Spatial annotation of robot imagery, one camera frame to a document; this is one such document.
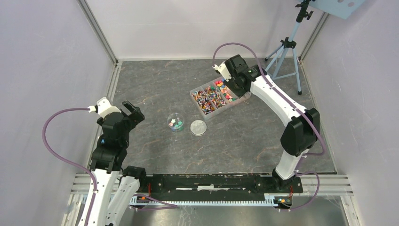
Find clear round jar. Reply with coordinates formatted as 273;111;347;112
167;113;184;132

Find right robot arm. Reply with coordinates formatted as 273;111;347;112
214;55;320;192

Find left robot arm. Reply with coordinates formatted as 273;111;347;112
79;97;148;226

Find clear compartment candy tray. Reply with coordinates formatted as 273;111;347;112
190;77;251;120

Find light blue perforated board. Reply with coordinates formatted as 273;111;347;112
296;0;365;19

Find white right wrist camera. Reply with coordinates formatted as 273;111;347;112
212;61;231;81

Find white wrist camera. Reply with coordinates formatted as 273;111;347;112
212;61;231;81
88;97;122;118

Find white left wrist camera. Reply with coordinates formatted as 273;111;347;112
88;97;122;118

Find light blue camera tripod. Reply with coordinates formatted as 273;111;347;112
264;0;313;95

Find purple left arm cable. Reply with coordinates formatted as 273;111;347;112
42;108;99;226

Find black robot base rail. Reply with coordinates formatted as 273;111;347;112
138;173;303;202

